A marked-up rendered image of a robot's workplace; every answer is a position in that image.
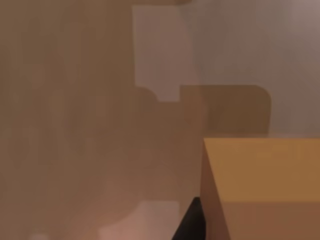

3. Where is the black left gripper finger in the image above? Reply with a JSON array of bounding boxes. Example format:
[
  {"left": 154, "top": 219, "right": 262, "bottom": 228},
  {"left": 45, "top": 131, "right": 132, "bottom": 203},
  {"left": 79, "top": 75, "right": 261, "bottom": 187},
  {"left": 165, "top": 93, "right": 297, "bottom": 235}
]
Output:
[{"left": 171, "top": 196, "right": 207, "bottom": 240}]

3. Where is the orange-brown box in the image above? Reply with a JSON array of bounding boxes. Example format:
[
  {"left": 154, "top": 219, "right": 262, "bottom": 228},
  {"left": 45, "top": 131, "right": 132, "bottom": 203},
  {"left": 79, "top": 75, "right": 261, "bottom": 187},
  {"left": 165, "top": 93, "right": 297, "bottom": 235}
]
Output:
[{"left": 199, "top": 136, "right": 320, "bottom": 240}]

